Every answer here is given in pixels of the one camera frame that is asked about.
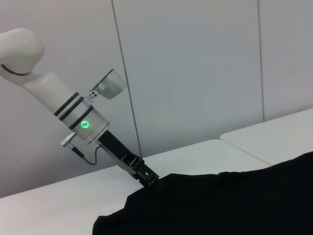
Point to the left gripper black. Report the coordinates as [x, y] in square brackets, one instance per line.
[115, 147]

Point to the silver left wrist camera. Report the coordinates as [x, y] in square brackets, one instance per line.
[110, 84]

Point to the black shirt with FREE print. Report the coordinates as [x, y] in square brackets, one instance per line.
[207, 205]

